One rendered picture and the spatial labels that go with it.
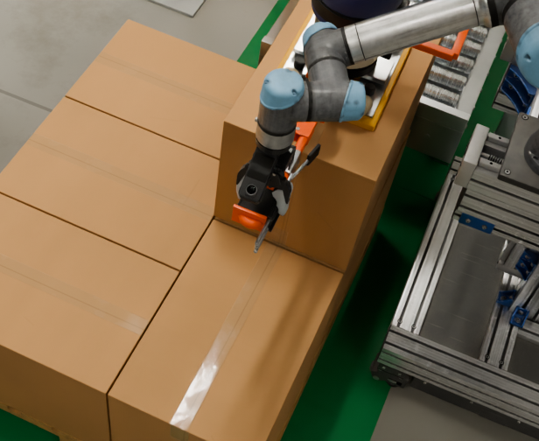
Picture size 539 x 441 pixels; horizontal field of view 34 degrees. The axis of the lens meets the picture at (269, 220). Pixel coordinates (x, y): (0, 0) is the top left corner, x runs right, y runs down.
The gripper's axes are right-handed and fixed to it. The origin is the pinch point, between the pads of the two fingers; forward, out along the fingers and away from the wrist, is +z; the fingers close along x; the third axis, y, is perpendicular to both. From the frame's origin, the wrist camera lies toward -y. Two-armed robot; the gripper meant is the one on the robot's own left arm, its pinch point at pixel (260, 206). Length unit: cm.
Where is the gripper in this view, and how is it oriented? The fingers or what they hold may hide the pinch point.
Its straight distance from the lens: 187.2
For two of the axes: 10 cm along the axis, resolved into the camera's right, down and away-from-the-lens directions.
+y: 3.8, -7.3, 5.8
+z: -1.1, 5.9, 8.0
